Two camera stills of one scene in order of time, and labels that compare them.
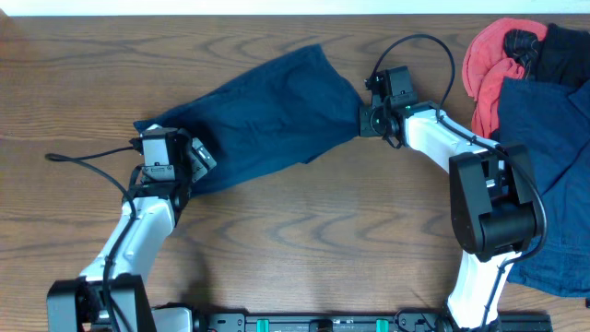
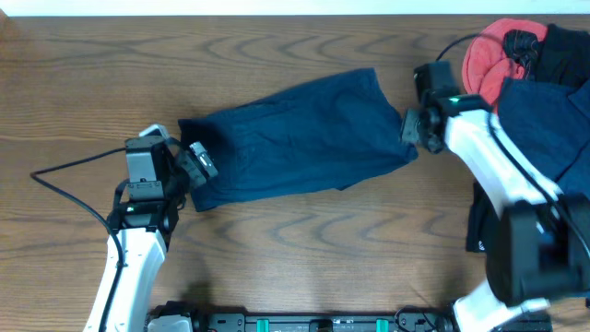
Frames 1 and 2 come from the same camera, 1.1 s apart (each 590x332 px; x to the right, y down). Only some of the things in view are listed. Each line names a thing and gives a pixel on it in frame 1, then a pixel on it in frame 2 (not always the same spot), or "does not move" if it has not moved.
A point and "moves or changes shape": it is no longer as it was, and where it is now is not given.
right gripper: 366,129 → 409,129
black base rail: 418,321 does not move
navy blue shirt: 553,119 does not move
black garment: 564,56 does not move
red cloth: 486,65 does not move
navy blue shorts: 269,118 moves or changes shape
